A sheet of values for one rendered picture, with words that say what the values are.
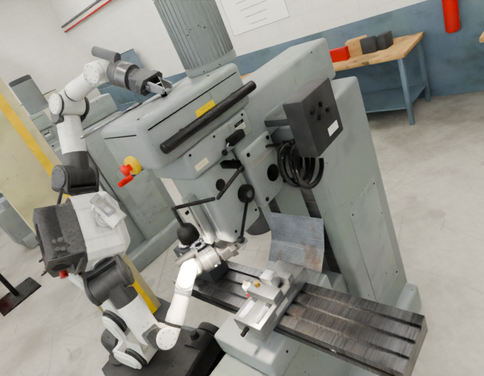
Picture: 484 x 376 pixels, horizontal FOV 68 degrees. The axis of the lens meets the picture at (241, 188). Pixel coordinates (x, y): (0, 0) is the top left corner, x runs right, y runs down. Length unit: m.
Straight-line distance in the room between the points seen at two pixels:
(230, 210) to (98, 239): 0.49
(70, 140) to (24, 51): 9.25
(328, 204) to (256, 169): 0.41
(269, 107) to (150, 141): 0.57
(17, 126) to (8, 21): 8.09
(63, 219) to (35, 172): 1.47
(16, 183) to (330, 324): 2.19
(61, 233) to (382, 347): 1.16
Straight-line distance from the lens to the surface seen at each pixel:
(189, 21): 1.31
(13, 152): 2.83
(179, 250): 1.91
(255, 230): 3.65
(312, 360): 1.85
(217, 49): 1.32
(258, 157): 1.38
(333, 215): 1.66
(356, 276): 1.91
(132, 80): 1.27
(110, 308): 1.88
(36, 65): 10.73
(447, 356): 2.48
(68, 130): 1.54
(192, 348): 2.17
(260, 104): 1.42
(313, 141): 1.23
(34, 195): 2.87
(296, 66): 1.63
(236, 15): 6.53
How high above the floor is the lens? 2.07
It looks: 26 degrees down
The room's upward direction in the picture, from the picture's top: 25 degrees counter-clockwise
